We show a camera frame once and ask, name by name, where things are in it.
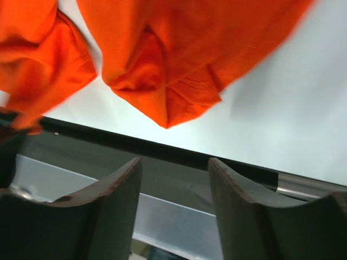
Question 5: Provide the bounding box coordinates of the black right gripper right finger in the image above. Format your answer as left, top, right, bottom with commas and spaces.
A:
208, 158, 346, 259

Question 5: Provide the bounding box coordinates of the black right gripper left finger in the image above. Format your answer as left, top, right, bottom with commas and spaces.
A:
1, 158, 142, 259

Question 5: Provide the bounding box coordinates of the orange t-shirt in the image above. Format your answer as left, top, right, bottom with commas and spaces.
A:
1, 1, 312, 133

